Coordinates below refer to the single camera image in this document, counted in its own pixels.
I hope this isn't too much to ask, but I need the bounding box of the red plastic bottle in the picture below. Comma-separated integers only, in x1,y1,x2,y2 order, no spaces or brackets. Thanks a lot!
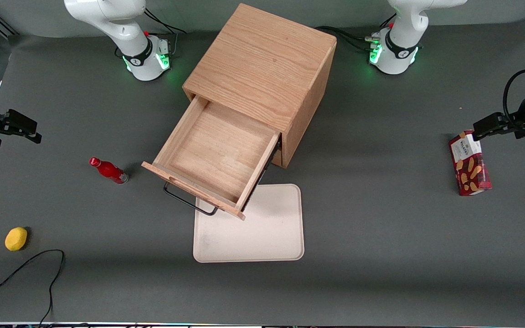
89,157,129,185

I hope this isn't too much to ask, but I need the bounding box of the yellow lemon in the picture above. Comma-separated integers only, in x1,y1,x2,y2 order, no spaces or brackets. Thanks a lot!
5,227,28,251

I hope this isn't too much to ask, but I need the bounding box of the beige plastic tray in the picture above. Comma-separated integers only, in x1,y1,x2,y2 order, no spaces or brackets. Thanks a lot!
193,184,305,263

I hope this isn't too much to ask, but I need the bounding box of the thin black table cable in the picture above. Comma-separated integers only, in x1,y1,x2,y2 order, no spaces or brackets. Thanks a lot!
0,249,66,325

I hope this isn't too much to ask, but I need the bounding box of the oak wooden drawer cabinet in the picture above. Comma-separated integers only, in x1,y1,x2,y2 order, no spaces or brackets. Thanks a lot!
183,3,338,169

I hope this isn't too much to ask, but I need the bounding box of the red Walkers cookie box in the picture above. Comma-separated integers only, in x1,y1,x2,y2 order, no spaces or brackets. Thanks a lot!
448,130,492,196

